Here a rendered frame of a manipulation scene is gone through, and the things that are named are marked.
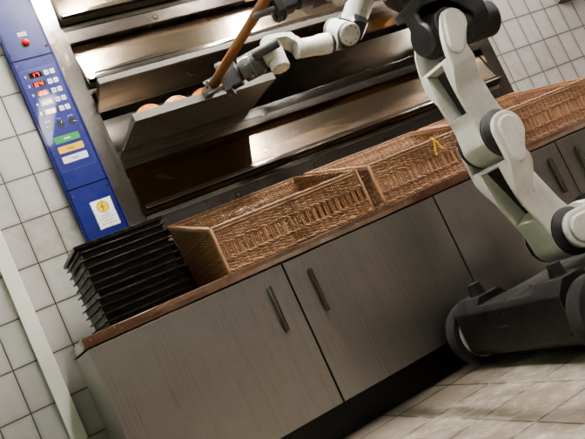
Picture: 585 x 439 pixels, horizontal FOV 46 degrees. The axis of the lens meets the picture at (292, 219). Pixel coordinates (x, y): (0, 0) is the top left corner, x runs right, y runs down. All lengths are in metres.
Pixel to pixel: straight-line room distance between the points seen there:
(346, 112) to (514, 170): 1.11
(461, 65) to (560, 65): 1.72
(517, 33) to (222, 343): 2.32
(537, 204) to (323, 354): 0.76
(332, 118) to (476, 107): 0.99
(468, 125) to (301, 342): 0.80
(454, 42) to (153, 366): 1.24
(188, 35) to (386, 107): 0.90
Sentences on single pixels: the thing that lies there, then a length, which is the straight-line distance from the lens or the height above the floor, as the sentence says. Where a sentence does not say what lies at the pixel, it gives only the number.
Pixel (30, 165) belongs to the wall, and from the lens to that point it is 2.56.
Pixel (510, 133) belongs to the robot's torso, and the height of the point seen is 0.61.
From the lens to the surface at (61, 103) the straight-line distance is 2.62.
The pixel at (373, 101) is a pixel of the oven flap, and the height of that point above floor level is 1.04.
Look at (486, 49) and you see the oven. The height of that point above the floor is 1.10.
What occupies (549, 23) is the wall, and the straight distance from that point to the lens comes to 3.82.
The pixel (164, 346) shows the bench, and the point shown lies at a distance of 1.93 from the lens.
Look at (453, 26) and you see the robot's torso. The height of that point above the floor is 0.95.
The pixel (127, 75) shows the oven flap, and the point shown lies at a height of 1.39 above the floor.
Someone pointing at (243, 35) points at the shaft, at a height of 1.18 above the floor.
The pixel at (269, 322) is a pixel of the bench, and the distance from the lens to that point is 2.01.
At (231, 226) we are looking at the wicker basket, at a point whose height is 0.71.
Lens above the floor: 0.49
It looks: 4 degrees up
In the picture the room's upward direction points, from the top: 25 degrees counter-clockwise
